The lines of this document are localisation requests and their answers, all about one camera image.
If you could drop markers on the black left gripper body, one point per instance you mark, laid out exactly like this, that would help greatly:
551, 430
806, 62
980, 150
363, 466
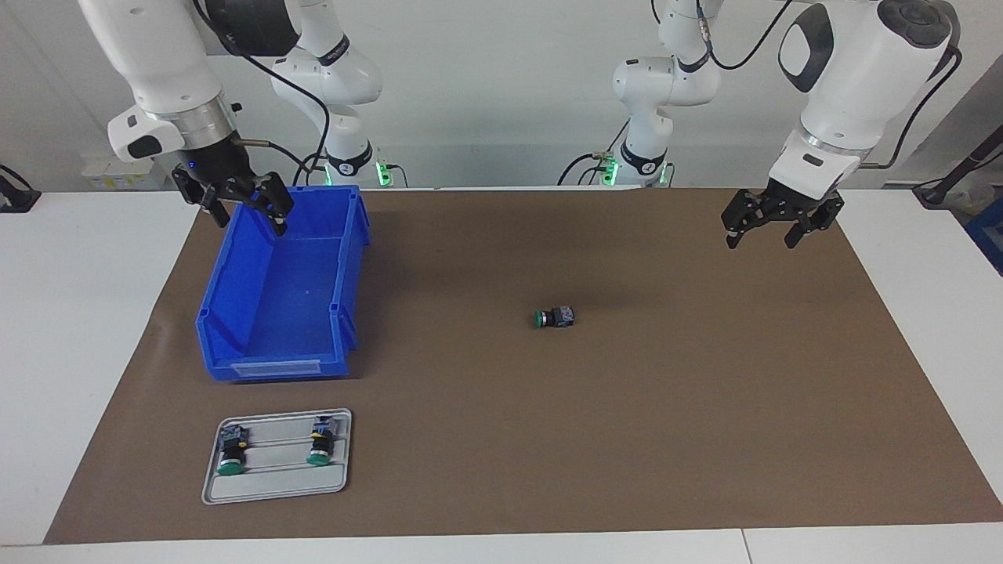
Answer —
803, 202

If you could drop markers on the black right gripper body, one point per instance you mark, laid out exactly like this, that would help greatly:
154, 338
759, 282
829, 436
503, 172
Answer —
223, 164

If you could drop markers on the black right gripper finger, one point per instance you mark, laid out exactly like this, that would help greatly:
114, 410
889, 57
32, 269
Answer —
196, 189
274, 196

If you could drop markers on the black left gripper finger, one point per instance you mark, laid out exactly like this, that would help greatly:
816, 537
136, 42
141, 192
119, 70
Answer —
748, 211
819, 219

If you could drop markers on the green push button switch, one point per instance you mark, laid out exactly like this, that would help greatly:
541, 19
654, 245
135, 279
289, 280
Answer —
320, 442
558, 317
231, 450

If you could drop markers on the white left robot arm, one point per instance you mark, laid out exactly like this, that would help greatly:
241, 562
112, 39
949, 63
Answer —
854, 86

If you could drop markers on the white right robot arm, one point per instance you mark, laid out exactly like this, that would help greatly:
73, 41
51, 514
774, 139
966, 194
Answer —
149, 55

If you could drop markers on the blue plastic storage bin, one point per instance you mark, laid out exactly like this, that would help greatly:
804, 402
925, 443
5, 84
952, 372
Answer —
290, 298

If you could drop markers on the green-lit base connector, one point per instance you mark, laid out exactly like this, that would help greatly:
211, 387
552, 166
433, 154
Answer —
382, 172
607, 168

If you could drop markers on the blue crate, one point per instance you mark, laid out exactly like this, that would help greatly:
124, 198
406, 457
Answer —
989, 231

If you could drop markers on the black table clamp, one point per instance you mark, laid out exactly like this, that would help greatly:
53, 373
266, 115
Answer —
16, 200

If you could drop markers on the grey metal tray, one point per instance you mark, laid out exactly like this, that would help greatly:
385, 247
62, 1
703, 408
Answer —
274, 487

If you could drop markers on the brown table mat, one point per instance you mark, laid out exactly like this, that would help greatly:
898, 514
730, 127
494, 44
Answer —
548, 431

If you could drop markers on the white wall power strip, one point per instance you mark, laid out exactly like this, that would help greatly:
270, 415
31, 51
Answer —
117, 168

